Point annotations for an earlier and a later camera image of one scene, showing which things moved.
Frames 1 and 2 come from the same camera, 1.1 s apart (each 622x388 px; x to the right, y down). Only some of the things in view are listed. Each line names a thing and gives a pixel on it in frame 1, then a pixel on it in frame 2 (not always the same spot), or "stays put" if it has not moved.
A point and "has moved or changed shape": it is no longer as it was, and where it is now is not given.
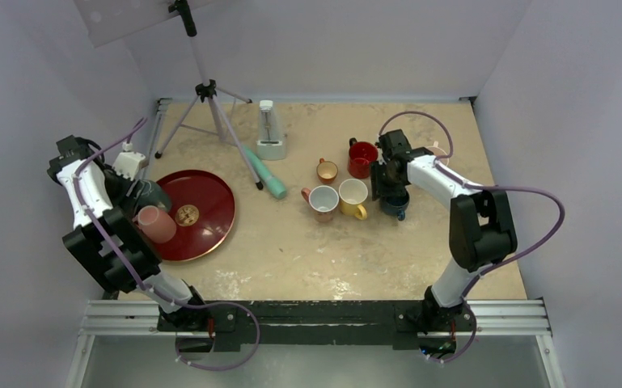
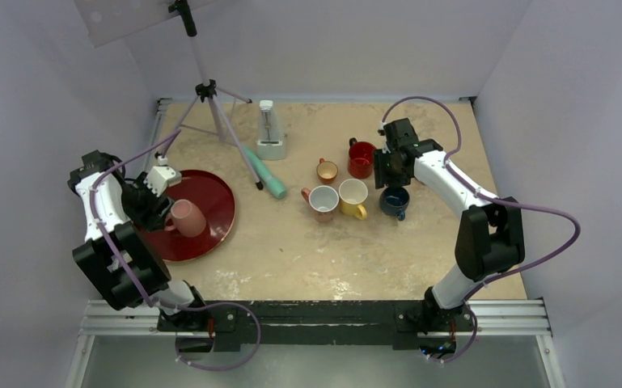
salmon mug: (323, 200) stays put
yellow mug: (353, 192) stays put
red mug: (361, 154) stays put
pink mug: (156, 225) has moved or changed shape
